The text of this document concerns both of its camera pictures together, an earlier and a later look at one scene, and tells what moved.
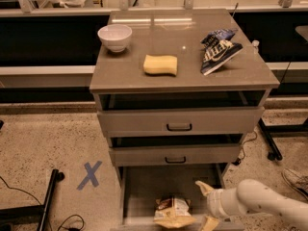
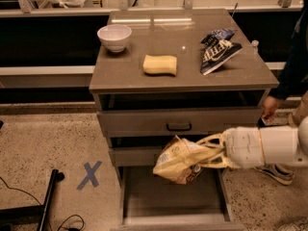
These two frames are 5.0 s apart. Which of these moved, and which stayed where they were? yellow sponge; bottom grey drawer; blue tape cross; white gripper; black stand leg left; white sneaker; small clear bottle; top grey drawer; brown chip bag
Moved: white sneaker; brown chip bag; white gripper
Stayed: top grey drawer; blue tape cross; small clear bottle; black stand leg left; yellow sponge; bottom grey drawer
